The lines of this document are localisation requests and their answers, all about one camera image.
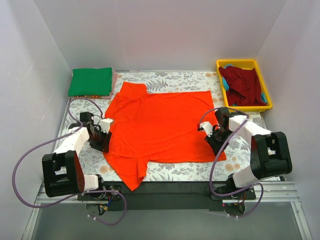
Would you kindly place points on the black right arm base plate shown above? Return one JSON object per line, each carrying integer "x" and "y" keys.
{"x": 223, "y": 194}

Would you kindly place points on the floral patterned table mat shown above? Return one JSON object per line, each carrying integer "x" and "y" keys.
{"x": 93, "y": 161}

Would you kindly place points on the folded green t shirt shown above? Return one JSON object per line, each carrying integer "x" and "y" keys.
{"x": 91, "y": 82}

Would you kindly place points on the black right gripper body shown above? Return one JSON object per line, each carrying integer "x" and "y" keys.
{"x": 214, "y": 141}

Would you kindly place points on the dark red t shirt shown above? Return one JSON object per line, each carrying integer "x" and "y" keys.
{"x": 243, "y": 86}

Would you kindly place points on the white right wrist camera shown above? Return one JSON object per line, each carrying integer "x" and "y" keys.
{"x": 205, "y": 127}

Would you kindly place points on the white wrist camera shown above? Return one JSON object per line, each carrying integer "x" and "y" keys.
{"x": 205, "y": 127}
{"x": 105, "y": 124}

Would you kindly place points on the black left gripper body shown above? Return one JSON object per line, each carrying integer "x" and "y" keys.
{"x": 100, "y": 142}

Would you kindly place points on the orange t shirt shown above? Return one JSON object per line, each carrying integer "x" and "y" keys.
{"x": 156, "y": 127}

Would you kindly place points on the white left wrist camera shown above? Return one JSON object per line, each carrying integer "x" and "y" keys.
{"x": 105, "y": 124}

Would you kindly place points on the yellow plastic bin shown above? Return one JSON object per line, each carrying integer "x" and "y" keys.
{"x": 243, "y": 86}

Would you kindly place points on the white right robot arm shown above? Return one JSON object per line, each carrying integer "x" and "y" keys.
{"x": 269, "y": 150}

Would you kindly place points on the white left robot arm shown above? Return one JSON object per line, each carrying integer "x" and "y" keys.
{"x": 62, "y": 171}

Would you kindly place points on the folded pink t shirt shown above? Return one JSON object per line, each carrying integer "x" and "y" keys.
{"x": 107, "y": 97}

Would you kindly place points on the aluminium frame rail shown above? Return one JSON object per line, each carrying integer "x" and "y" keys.
{"x": 175, "y": 211}

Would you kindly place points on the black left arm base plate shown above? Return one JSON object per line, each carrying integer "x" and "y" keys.
{"x": 112, "y": 194}

